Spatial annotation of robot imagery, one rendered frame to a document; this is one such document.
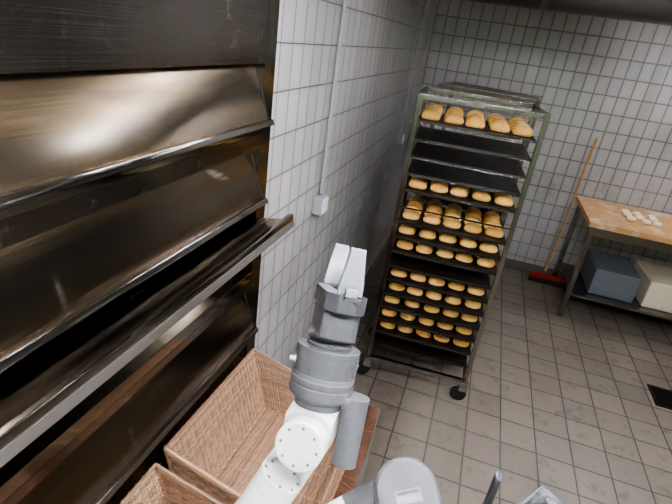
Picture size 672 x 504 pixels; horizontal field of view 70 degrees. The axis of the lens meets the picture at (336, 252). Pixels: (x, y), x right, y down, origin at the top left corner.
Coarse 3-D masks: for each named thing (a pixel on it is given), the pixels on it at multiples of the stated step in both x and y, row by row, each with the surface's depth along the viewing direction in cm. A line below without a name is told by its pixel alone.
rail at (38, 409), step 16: (256, 240) 136; (240, 256) 127; (224, 272) 120; (192, 288) 108; (176, 304) 102; (160, 320) 98; (128, 336) 90; (112, 352) 86; (80, 368) 81; (96, 368) 82; (64, 384) 77; (80, 384) 79; (48, 400) 74; (16, 416) 70; (32, 416) 71; (0, 432) 67; (16, 432) 69; (0, 448) 67
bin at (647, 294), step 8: (640, 264) 429; (648, 264) 431; (656, 264) 434; (640, 272) 423; (648, 272) 414; (656, 272) 416; (664, 272) 419; (648, 280) 403; (656, 280) 400; (664, 280) 402; (640, 288) 415; (648, 288) 400; (656, 288) 397; (664, 288) 395; (640, 296) 411; (648, 296) 401; (656, 296) 400; (664, 296) 398; (640, 304) 407; (648, 304) 404; (656, 304) 402; (664, 304) 400
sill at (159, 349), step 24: (240, 288) 168; (192, 312) 145; (168, 336) 133; (144, 360) 123; (120, 384) 114; (96, 408) 108; (48, 432) 99; (72, 432) 102; (24, 456) 93; (48, 456) 97; (0, 480) 88; (24, 480) 92
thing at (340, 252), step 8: (336, 248) 70; (344, 248) 70; (336, 256) 70; (344, 256) 70; (336, 264) 70; (344, 264) 71; (328, 272) 70; (336, 272) 70; (328, 280) 70; (336, 280) 71
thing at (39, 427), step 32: (256, 224) 157; (288, 224) 156; (192, 256) 133; (224, 256) 131; (256, 256) 136; (160, 288) 114; (96, 320) 101; (128, 320) 100; (32, 352) 90; (64, 352) 90; (96, 352) 89; (128, 352) 89; (0, 384) 81; (32, 384) 81; (96, 384) 82; (0, 416) 73
